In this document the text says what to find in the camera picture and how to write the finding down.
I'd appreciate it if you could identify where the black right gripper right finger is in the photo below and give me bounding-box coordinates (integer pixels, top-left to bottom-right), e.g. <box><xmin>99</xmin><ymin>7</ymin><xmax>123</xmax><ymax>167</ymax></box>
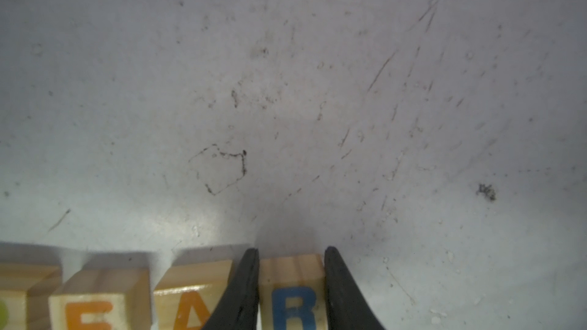
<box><xmin>324</xmin><ymin>246</ymin><xmax>385</xmax><ymax>330</ymax></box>

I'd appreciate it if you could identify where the wooden block orange A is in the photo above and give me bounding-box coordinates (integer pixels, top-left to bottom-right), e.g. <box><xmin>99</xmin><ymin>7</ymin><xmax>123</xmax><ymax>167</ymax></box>
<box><xmin>154</xmin><ymin>260</ymin><xmax>233</xmax><ymax>330</ymax></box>

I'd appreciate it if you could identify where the wooden block orange E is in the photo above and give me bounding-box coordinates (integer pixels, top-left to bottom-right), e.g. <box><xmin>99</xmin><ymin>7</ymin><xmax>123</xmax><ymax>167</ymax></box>
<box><xmin>48</xmin><ymin>268</ymin><xmax>152</xmax><ymax>329</ymax></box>

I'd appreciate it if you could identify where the wooden block blue R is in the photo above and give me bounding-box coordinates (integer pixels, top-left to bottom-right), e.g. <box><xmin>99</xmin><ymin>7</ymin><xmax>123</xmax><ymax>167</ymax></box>
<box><xmin>258</xmin><ymin>254</ymin><xmax>329</xmax><ymax>330</ymax></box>

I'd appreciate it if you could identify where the wooden block green P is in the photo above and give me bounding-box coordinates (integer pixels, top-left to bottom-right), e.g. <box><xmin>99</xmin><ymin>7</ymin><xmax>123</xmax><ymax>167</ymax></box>
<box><xmin>1</xmin><ymin>263</ymin><xmax>62</xmax><ymax>330</ymax></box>

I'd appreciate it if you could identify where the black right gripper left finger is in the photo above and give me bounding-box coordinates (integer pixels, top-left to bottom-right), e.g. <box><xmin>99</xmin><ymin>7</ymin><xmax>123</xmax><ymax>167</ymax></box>
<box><xmin>203</xmin><ymin>248</ymin><xmax>260</xmax><ymax>330</ymax></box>

